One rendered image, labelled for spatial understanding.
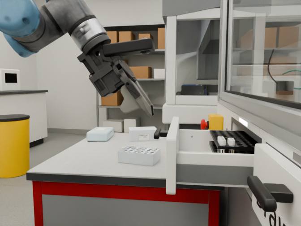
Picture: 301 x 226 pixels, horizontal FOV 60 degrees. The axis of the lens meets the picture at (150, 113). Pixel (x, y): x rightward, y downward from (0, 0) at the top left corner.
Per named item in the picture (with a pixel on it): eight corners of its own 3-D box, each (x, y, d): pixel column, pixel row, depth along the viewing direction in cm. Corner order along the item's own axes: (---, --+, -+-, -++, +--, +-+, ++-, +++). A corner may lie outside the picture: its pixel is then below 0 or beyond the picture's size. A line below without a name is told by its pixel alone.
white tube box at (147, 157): (118, 162, 87) (117, 151, 87) (127, 155, 95) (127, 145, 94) (153, 166, 83) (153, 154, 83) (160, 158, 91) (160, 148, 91)
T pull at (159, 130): (153, 139, 58) (153, 133, 58) (156, 133, 65) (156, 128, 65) (169, 140, 58) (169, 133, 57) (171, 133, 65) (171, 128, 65)
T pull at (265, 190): (264, 214, 25) (264, 200, 25) (246, 184, 33) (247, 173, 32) (304, 216, 25) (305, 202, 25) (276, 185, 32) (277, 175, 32)
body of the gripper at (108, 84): (112, 97, 66) (84, 58, 66) (139, 78, 64) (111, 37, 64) (103, 100, 58) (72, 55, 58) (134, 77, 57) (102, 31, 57)
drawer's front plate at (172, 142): (165, 195, 48) (166, 136, 47) (173, 153, 76) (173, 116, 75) (175, 196, 48) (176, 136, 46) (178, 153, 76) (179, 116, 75)
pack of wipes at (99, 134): (106, 142, 116) (106, 132, 116) (86, 141, 117) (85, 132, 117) (114, 135, 131) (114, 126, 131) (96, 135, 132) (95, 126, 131)
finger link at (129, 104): (134, 128, 60) (113, 95, 61) (155, 114, 59) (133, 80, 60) (131, 128, 57) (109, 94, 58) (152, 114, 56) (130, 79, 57)
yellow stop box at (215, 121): (207, 136, 89) (208, 116, 89) (205, 132, 97) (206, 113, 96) (222, 137, 89) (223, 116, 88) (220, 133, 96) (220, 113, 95)
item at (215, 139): (217, 149, 51) (217, 146, 51) (209, 132, 69) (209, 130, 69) (227, 149, 51) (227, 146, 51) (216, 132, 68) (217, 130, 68)
